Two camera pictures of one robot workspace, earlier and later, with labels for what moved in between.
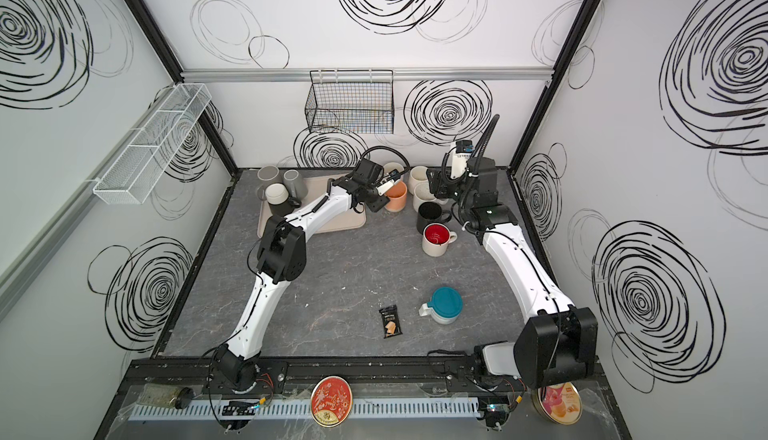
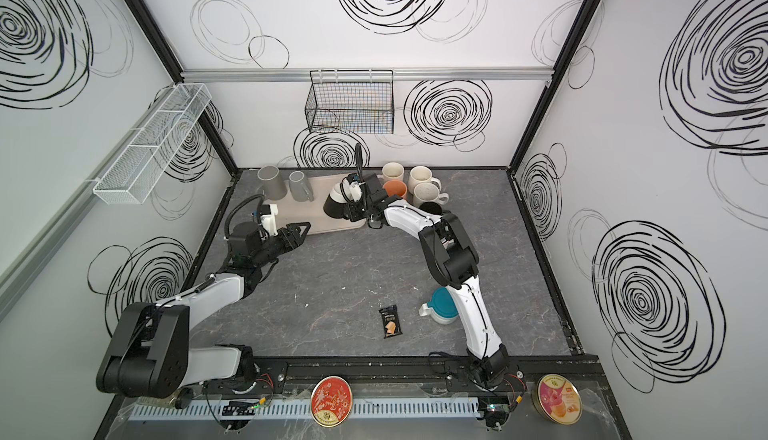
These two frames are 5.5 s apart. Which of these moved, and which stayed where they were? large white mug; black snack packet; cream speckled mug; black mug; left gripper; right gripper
Moved: left gripper; right gripper
Stayed: cream speckled mug; large white mug; black snack packet; black mug
